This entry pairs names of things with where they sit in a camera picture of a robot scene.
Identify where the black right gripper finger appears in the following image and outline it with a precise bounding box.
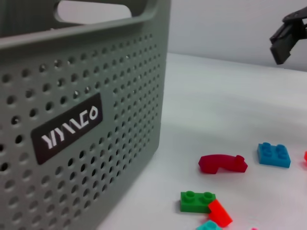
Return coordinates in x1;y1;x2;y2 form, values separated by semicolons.
269;6;307;66

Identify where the grey-green perforated storage bin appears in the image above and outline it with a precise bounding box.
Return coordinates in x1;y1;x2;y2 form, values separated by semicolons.
0;0;172;230

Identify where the blue square toy plate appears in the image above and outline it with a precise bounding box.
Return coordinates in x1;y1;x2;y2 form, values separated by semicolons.
257;142;292;170

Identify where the dark red curved toy brick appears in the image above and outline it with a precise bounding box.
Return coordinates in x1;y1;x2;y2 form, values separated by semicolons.
198;154;249;175

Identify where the green rectangular toy brick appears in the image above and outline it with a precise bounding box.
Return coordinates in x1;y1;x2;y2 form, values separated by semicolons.
179;190;217;214

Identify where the teal square toy plate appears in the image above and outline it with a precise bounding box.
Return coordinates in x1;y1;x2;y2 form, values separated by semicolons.
195;220;224;230

